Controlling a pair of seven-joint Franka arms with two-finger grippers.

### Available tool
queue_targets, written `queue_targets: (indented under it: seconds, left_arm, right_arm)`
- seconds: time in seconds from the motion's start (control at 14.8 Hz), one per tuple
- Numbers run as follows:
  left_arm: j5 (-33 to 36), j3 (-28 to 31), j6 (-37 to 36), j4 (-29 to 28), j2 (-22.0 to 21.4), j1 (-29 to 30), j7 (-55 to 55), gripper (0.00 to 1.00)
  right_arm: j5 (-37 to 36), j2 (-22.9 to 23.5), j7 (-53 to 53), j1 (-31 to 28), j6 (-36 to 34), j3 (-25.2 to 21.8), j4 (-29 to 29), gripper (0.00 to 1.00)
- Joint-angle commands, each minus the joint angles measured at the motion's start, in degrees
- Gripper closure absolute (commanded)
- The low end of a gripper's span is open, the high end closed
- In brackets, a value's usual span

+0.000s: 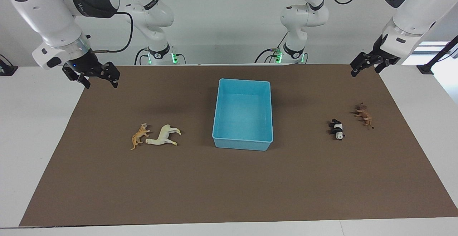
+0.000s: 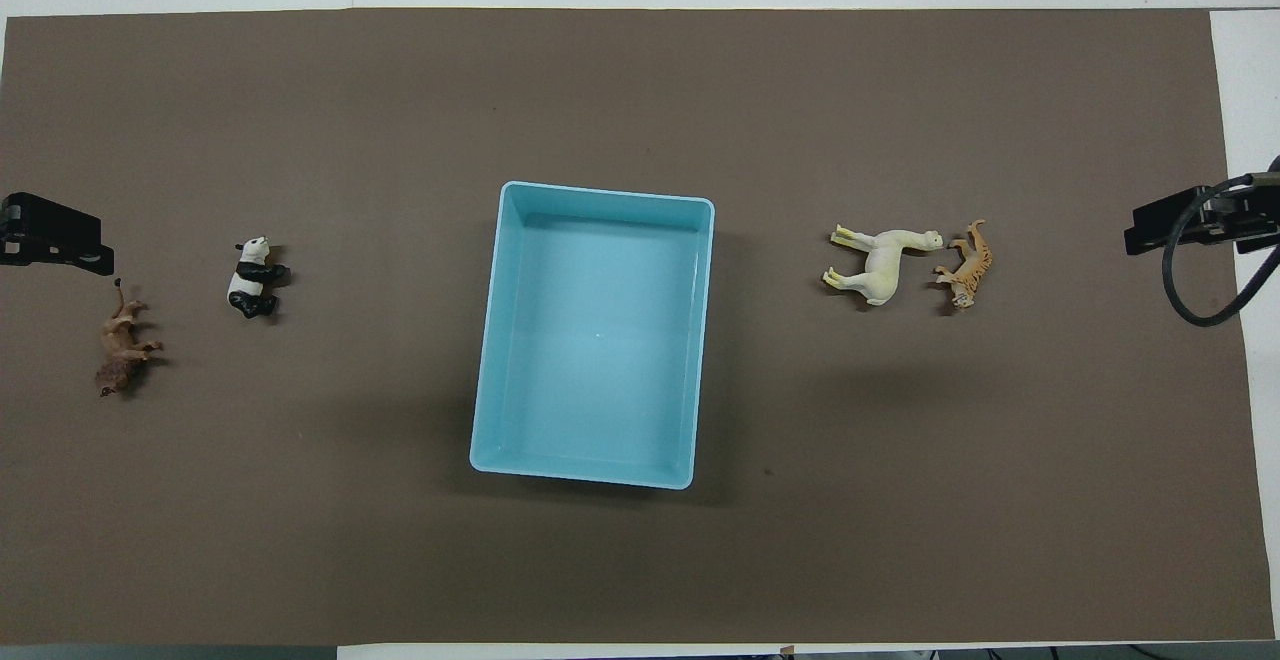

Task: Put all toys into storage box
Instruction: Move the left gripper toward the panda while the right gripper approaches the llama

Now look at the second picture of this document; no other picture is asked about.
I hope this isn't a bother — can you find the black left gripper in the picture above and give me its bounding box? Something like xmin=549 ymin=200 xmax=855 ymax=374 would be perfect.
xmin=0 ymin=193 xmax=114 ymax=275

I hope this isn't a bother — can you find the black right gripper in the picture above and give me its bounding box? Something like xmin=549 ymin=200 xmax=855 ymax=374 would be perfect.
xmin=1124 ymin=172 xmax=1280 ymax=256

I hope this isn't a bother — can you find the brown lion toy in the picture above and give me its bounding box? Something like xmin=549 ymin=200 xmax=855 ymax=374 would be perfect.
xmin=95 ymin=278 xmax=164 ymax=398

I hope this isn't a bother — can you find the black and white panda toy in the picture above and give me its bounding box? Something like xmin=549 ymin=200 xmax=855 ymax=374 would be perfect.
xmin=227 ymin=236 xmax=292 ymax=320

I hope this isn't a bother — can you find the orange tiger toy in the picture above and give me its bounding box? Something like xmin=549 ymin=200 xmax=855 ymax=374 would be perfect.
xmin=934 ymin=219 xmax=996 ymax=312

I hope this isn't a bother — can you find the cream llama toy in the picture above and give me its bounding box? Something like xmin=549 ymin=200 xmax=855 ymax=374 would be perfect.
xmin=822 ymin=224 xmax=945 ymax=307

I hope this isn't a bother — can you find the light blue storage box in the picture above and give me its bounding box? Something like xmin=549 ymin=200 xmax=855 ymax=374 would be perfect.
xmin=469 ymin=180 xmax=717 ymax=491

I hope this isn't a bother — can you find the brown table mat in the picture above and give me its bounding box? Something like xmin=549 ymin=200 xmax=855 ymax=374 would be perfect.
xmin=0 ymin=7 xmax=1276 ymax=647

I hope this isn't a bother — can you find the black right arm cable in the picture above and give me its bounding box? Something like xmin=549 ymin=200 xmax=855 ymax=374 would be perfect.
xmin=1161 ymin=155 xmax=1280 ymax=329

